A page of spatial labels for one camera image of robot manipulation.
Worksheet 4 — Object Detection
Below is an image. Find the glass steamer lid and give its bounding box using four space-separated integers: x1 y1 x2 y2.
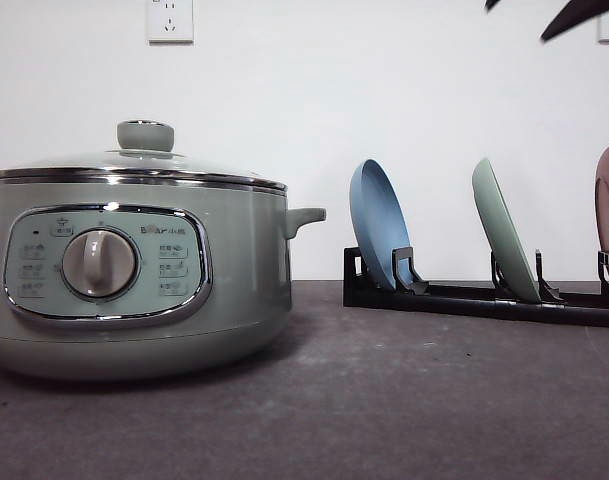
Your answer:
0 120 288 194

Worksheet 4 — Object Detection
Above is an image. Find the blue plate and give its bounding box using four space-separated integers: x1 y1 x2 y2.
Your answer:
350 159 411 288

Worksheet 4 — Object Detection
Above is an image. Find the white wall socket left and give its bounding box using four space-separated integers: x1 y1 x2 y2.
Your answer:
147 0 194 46

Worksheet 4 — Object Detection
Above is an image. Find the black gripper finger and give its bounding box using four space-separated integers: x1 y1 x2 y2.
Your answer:
485 0 501 11
540 0 609 41

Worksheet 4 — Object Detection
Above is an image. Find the black plate rack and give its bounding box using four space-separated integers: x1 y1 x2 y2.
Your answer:
343 247 609 327

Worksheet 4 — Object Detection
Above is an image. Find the green electric steamer pot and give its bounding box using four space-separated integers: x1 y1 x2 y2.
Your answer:
0 172 326 380

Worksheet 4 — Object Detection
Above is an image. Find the green plate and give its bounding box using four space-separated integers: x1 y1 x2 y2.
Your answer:
472 158 541 304

